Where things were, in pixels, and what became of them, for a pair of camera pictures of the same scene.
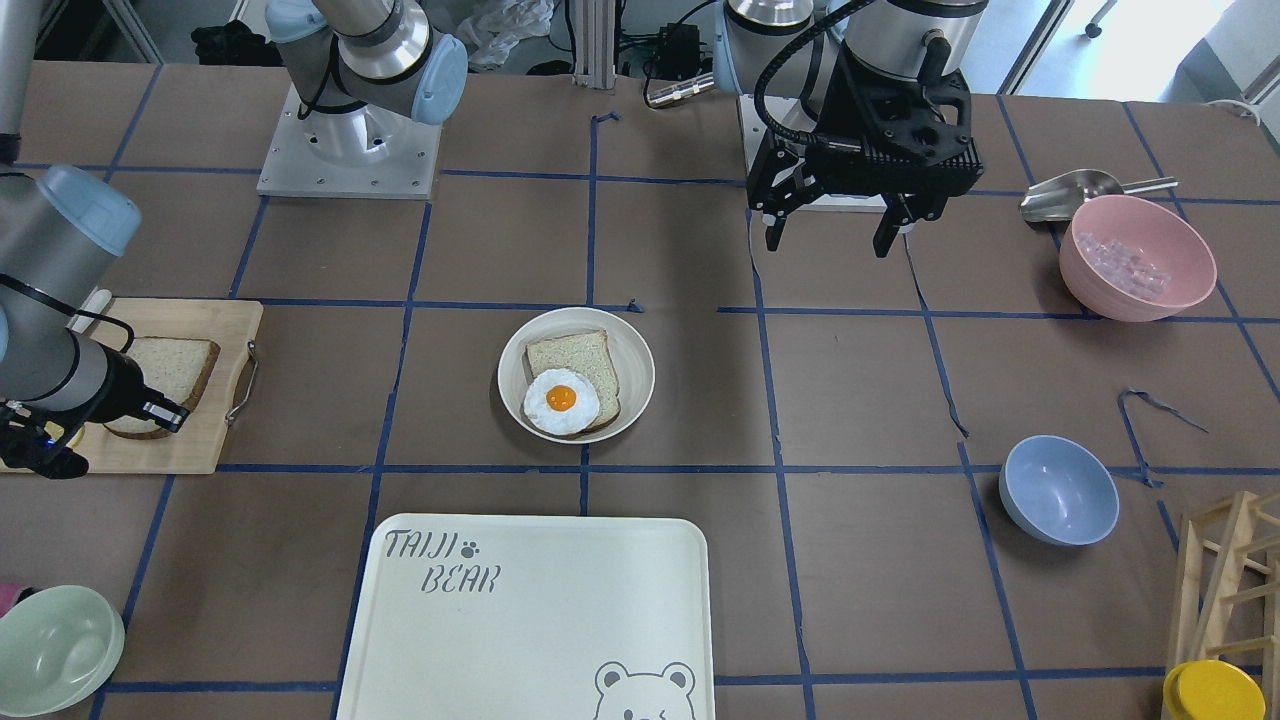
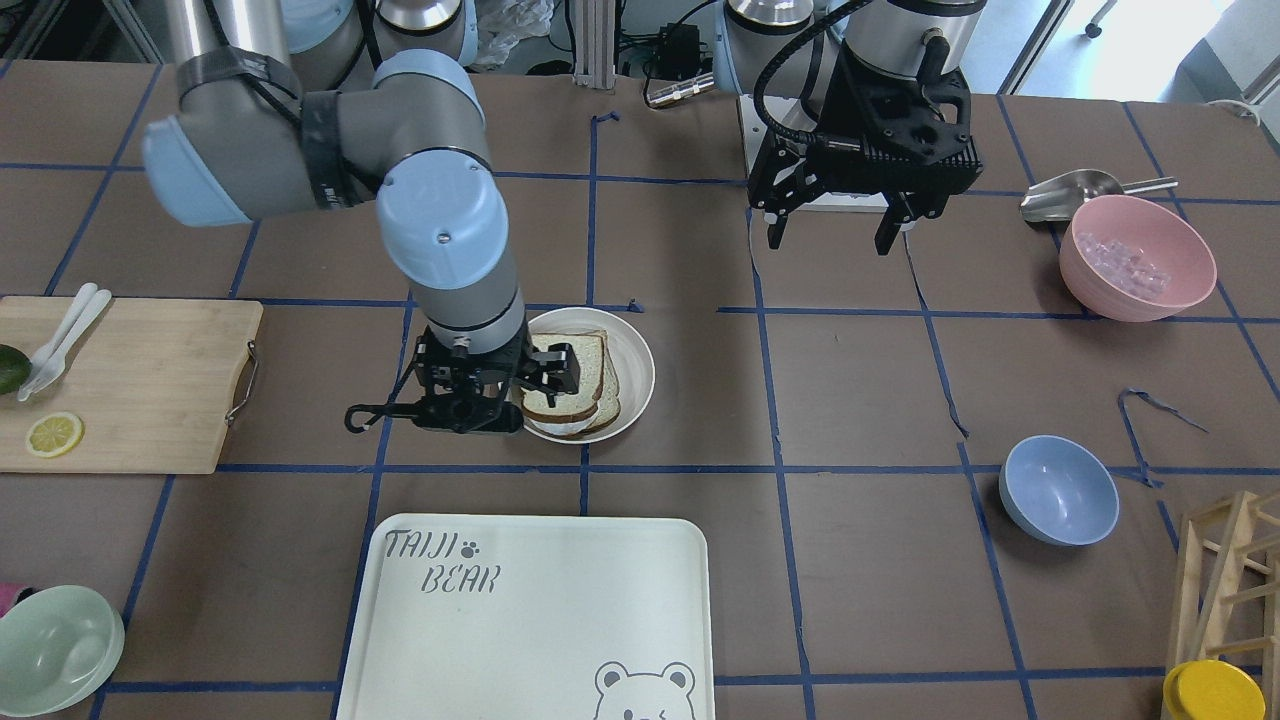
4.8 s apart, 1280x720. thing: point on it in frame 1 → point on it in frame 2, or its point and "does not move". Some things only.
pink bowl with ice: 1129,259 does not move
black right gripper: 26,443 → 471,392
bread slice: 176,368 → 589,352
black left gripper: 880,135 does not move
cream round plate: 633,362 does not move
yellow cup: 1213,690 does not move
